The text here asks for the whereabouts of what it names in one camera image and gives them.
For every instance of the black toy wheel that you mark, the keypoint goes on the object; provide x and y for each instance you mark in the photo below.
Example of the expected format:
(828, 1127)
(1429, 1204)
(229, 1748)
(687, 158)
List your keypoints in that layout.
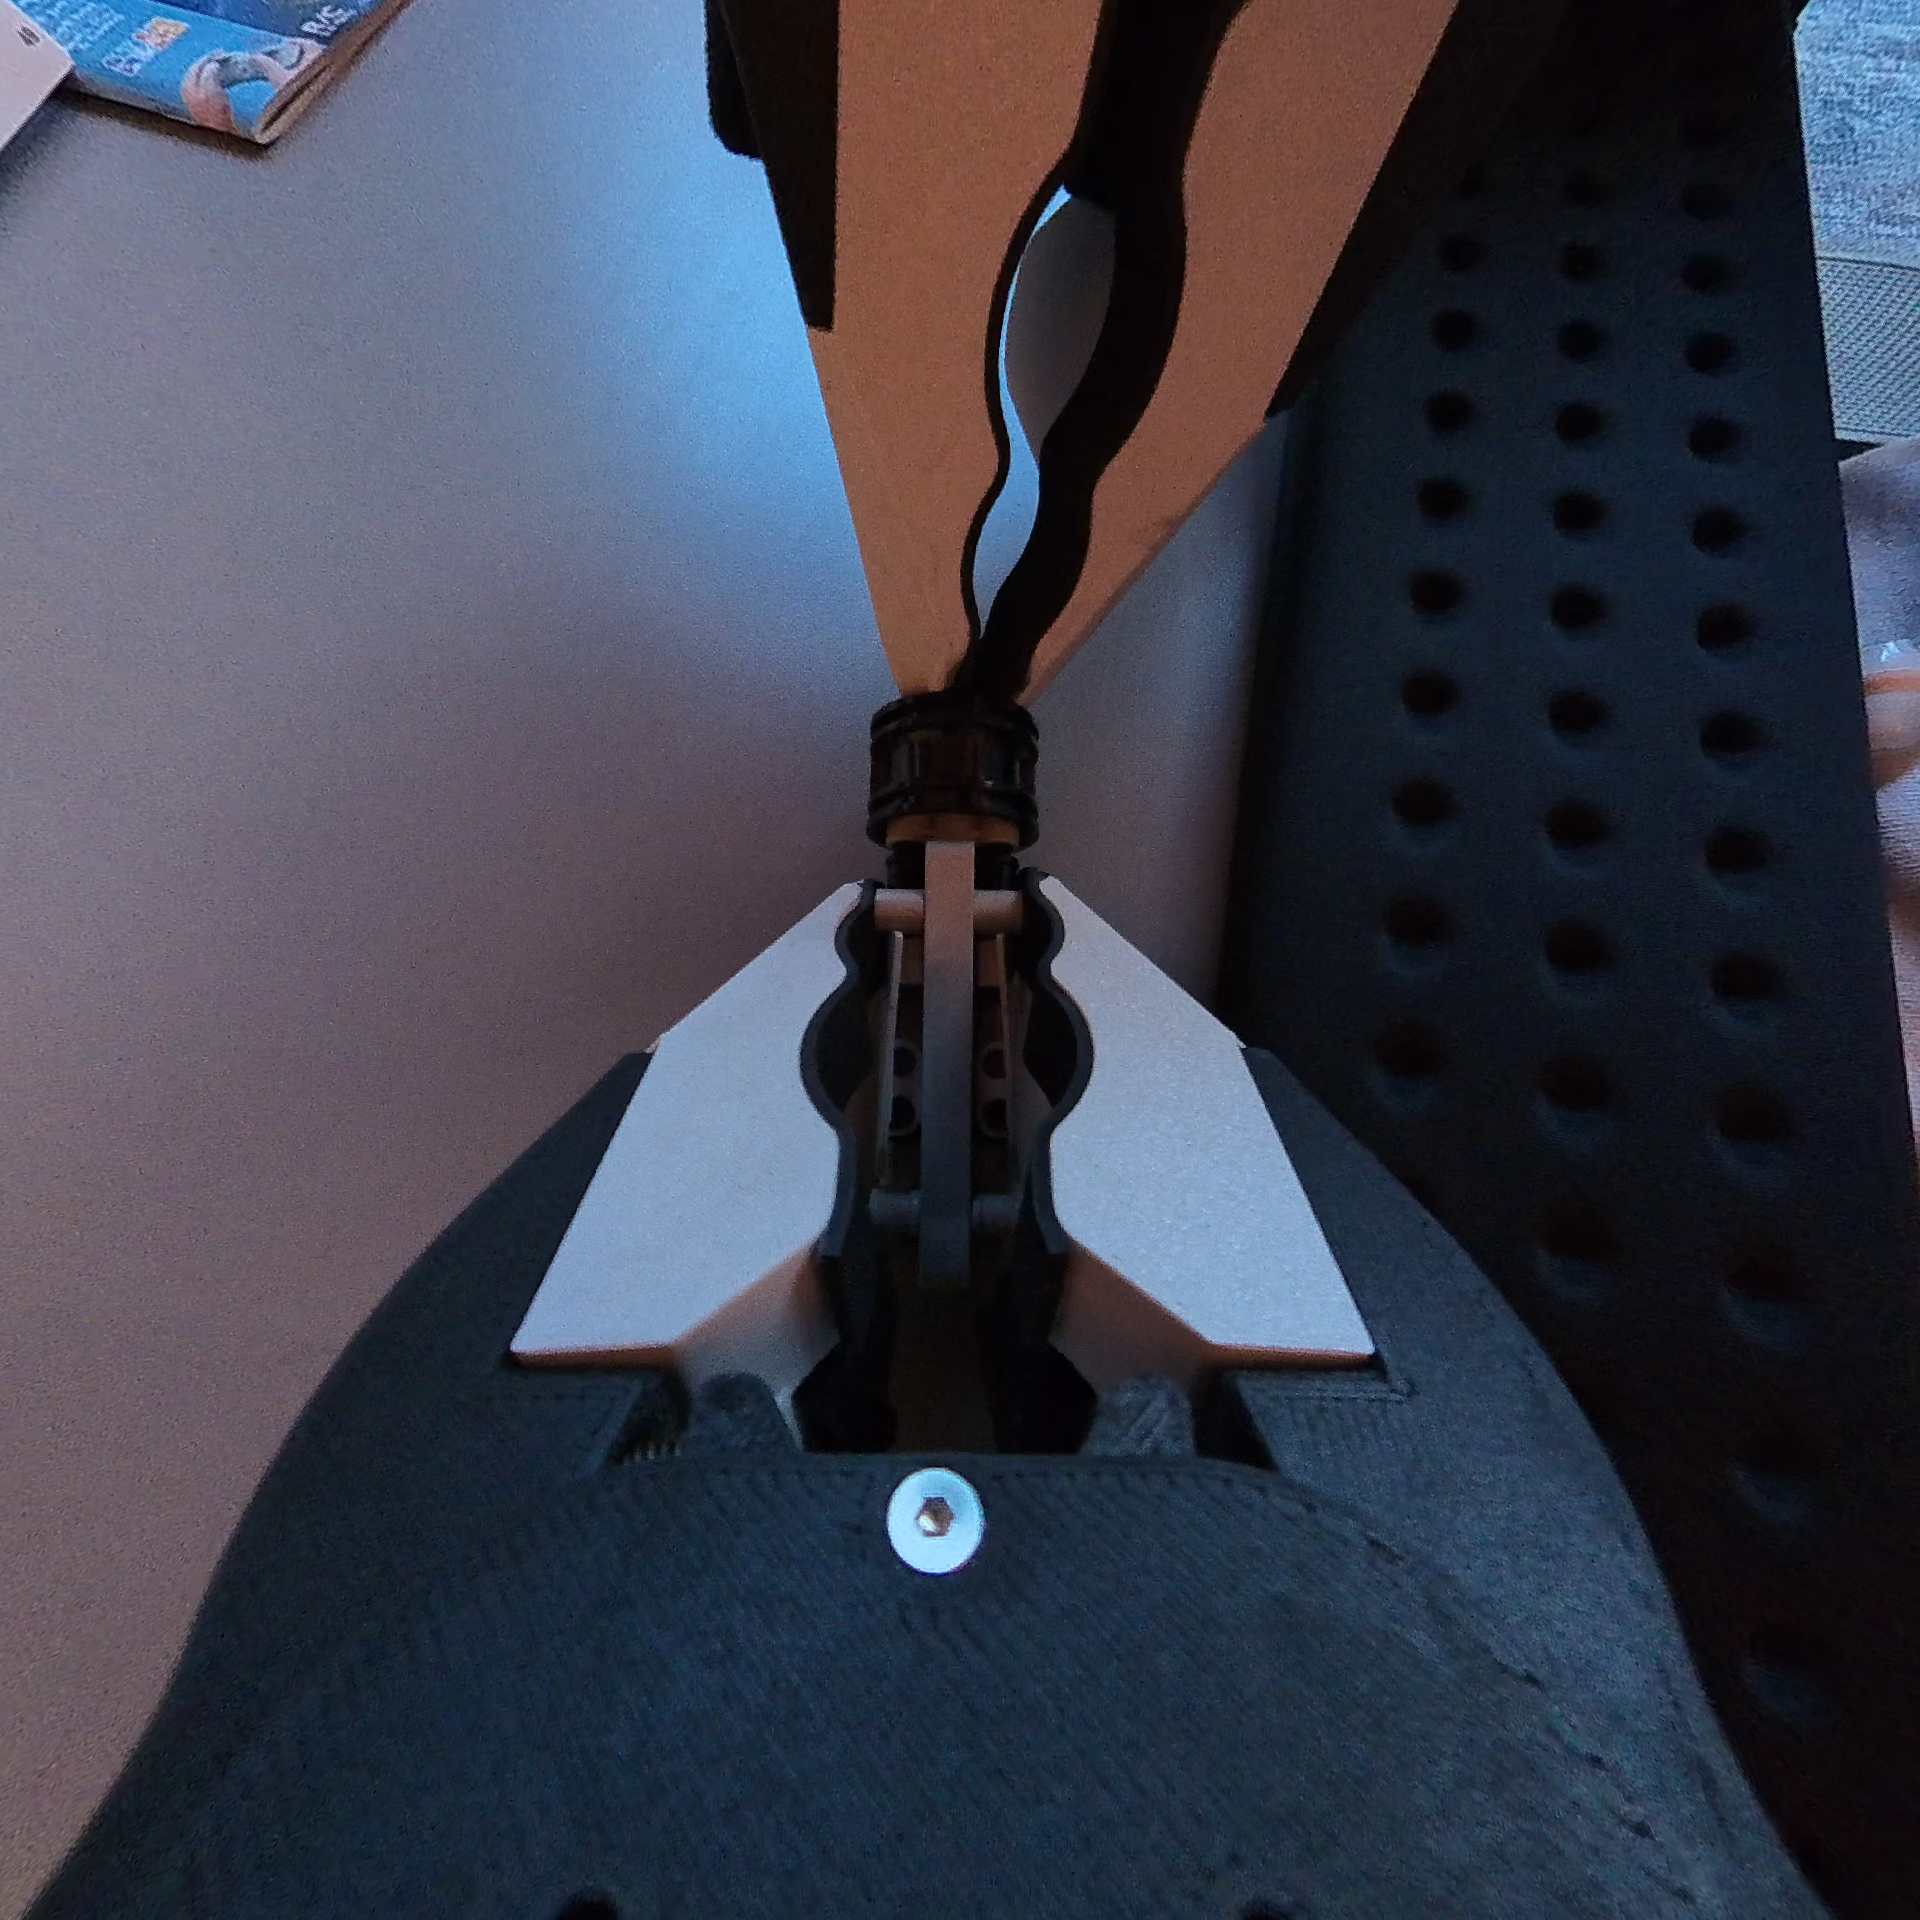
(954, 750)

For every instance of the blue illustrated booklet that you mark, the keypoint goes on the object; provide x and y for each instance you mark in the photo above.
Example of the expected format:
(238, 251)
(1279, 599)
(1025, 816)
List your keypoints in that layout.
(196, 61)

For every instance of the grey toy brick assembly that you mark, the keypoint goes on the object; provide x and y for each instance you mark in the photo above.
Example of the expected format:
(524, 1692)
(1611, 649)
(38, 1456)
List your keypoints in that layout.
(950, 1049)

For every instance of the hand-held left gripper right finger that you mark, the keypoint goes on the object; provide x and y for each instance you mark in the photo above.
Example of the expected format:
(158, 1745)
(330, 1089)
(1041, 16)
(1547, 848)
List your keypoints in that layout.
(1202, 1171)

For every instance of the black perforated panel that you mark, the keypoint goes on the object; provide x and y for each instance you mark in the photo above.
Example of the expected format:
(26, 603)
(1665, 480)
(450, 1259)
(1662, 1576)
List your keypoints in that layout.
(1636, 901)

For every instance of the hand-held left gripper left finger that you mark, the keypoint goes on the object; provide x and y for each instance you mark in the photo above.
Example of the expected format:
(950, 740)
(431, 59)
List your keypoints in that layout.
(676, 1171)

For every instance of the white printed paper sheet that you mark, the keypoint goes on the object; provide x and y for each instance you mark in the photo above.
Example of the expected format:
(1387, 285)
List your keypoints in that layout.
(23, 53)

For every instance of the pale pink cloth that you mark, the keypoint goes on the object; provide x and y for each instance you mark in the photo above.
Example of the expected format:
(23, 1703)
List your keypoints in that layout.
(1894, 571)

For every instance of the grey desk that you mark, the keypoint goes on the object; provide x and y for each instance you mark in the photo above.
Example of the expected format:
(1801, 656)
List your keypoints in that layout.
(377, 676)

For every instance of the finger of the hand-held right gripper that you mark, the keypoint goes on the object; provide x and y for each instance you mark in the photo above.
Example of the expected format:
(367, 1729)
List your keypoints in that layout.
(916, 225)
(1276, 181)

